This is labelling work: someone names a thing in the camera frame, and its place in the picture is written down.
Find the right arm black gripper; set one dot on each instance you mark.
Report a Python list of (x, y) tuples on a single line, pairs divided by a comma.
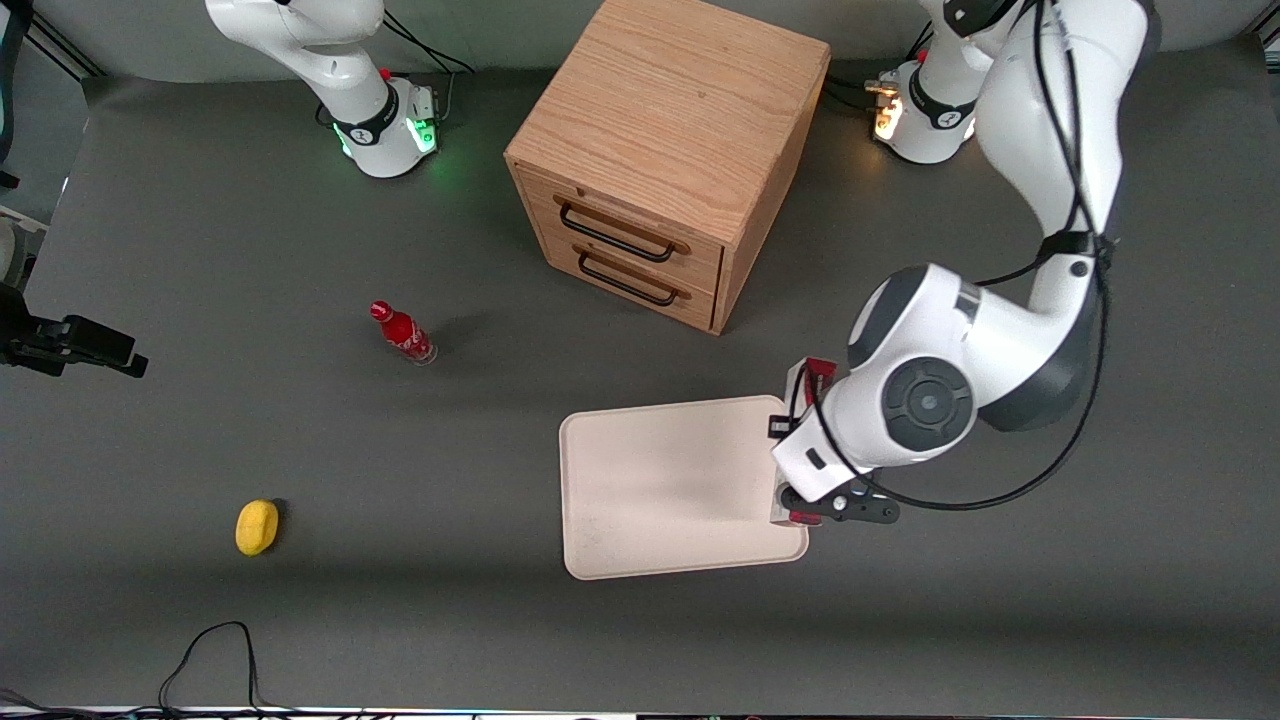
[(14, 319)]

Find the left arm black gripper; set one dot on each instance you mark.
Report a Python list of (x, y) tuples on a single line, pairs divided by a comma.
[(780, 426)]

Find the red cookie box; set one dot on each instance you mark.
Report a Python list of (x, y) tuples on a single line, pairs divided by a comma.
[(818, 378)]

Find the white rectangular tray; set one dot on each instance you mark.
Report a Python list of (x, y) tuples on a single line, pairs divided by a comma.
[(670, 490)]

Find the yellow lemon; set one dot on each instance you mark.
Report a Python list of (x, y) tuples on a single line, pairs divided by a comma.
[(257, 527)]

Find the wooden drawer front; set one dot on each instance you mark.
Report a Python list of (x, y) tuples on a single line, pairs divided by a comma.
[(705, 262), (700, 308)]

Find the red cola bottle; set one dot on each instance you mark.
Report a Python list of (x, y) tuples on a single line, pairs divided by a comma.
[(402, 334)]

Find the wooden drawer cabinet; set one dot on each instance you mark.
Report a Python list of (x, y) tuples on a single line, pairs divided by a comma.
[(670, 110)]

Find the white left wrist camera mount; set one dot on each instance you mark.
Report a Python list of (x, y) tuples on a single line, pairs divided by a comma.
[(797, 452)]

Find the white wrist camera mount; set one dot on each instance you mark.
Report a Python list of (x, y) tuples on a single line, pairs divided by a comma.
[(797, 452), (18, 250)]

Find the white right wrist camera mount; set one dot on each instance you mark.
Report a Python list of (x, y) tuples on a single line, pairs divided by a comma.
[(18, 250)]

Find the black metal frame bar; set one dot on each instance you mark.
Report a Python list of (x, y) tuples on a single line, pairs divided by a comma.
[(65, 52)]

